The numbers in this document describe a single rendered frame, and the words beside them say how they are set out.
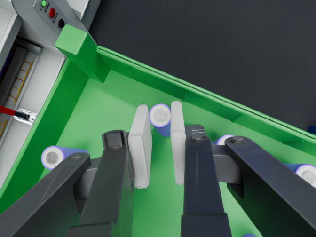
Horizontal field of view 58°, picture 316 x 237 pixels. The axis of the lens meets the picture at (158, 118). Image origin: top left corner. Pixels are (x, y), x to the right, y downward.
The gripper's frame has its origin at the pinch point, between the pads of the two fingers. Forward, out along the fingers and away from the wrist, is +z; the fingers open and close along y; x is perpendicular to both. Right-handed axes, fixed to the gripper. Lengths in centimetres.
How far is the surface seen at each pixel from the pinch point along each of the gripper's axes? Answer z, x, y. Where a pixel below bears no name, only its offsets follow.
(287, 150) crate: 7.5, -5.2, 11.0
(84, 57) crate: 5.4, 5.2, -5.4
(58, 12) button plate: 43.1, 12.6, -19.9
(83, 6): 55, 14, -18
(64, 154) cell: 2.4, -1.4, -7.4
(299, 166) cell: 1.3, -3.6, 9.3
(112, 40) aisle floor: 66, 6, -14
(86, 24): 66, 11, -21
